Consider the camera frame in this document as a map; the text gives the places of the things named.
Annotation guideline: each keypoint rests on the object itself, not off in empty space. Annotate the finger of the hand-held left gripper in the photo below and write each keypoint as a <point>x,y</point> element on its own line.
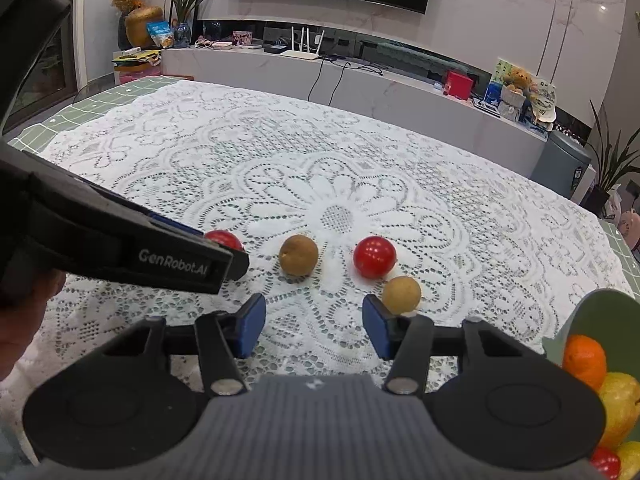
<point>236,265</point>
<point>175,225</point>

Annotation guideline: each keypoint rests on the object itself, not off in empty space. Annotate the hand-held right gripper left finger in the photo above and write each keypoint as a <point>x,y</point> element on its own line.
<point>251,325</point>

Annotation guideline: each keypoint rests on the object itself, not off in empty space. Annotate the grey stone media cabinet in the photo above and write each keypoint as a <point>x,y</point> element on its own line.
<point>400,105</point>

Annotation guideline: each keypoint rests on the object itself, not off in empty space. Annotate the gold vase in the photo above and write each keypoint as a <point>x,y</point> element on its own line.
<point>142,27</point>

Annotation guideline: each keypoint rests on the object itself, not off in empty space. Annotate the yellow pear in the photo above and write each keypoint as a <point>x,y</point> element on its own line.
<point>620,405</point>
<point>631,460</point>

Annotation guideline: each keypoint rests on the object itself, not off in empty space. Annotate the grey trash bin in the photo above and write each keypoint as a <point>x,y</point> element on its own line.
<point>560,165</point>

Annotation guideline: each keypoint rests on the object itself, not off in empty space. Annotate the plush toy gift basket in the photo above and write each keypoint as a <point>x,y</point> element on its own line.
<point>515,80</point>

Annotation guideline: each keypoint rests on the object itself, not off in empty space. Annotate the potted plant with long leaves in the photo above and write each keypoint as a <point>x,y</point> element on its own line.
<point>607,160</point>

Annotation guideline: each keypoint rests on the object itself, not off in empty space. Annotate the person's left forearm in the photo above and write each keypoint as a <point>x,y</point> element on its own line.
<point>25,320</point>

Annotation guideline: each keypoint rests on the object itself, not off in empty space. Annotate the red box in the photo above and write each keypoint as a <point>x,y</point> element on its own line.
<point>457,84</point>

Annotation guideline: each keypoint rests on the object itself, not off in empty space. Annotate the orange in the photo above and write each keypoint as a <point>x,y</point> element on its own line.
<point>584,360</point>

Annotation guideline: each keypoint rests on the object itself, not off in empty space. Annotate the green bowl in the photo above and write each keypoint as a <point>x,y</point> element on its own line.
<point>615,315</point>

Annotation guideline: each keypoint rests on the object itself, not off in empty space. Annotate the pink box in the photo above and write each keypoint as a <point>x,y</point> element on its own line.
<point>137,76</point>

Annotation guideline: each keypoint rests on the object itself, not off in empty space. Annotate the green plant in glass vase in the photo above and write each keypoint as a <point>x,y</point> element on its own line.
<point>187,0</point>

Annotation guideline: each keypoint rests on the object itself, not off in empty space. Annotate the blue box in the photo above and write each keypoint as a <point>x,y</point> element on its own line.
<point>493,94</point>

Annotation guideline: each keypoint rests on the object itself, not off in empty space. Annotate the white router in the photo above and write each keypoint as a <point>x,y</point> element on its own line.
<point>300,52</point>

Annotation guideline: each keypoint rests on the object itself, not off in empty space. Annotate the white lace tablecloth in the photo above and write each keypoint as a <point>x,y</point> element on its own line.
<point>325,160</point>

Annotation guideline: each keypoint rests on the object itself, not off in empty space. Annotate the stack of papers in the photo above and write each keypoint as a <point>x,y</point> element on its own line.
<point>135,60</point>

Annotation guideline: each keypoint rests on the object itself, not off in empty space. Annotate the red tomato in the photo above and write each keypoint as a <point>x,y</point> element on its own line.
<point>375,256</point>
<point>605,464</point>
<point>222,239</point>

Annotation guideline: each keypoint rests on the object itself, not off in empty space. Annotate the blue snack bag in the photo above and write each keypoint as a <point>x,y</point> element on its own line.
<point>161,35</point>

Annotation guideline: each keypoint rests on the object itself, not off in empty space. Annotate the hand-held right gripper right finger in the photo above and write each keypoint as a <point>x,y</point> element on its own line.
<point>377,325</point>

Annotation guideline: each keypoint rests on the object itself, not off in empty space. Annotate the pink bag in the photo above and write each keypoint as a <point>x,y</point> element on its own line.
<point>631,227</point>

